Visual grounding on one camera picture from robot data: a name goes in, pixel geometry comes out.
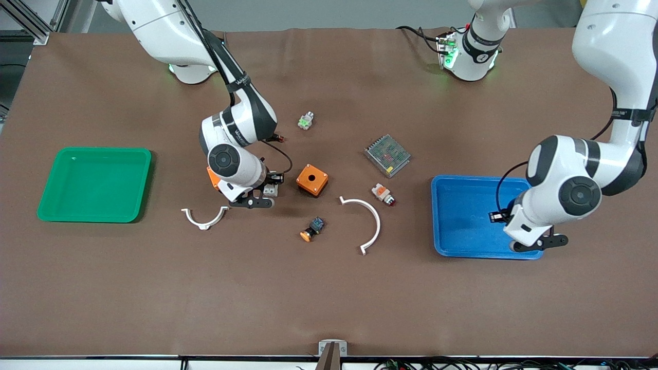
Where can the small black red indicator lamp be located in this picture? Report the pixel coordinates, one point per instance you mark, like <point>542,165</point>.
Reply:
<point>280,137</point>

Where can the orange-white cylindrical switch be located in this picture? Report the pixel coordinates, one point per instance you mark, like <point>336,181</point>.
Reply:
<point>381,192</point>

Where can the white circuit breaker red switches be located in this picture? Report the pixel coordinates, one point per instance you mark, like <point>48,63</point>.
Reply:
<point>271,191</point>

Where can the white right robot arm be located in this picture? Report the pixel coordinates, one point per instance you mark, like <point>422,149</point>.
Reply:
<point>164,31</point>

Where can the black cylindrical capacitor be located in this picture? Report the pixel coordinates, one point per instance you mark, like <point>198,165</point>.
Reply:
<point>496,218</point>

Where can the orange button box with hole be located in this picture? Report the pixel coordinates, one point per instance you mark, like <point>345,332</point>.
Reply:
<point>318,184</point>
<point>212,177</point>

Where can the green-white small connector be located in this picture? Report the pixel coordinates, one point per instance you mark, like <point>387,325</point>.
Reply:
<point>306,122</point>

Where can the small white pipe clamp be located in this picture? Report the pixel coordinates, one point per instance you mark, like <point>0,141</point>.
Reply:
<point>204,225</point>

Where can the white table edge rail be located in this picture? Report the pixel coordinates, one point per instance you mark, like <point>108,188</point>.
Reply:
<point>77,365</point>

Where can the yellow mushroom push button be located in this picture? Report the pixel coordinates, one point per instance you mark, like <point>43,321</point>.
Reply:
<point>307,236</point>

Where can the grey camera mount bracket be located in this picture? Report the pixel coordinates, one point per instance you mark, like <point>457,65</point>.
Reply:
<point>339,348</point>

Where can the metal mesh power supply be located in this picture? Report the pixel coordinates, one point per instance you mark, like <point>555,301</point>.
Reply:
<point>388,155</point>

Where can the blue plastic tray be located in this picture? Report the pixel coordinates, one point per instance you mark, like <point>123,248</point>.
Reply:
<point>462,216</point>

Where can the aluminium frame profile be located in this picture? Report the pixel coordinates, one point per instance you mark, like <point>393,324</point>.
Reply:
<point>31,23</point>

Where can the large white pipe clamp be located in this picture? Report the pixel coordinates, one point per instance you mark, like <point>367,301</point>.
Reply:
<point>377,218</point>

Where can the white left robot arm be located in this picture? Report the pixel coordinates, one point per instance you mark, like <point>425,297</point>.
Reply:
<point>606,46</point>

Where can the green plastic tray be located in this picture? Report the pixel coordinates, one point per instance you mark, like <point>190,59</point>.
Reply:
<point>92,185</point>

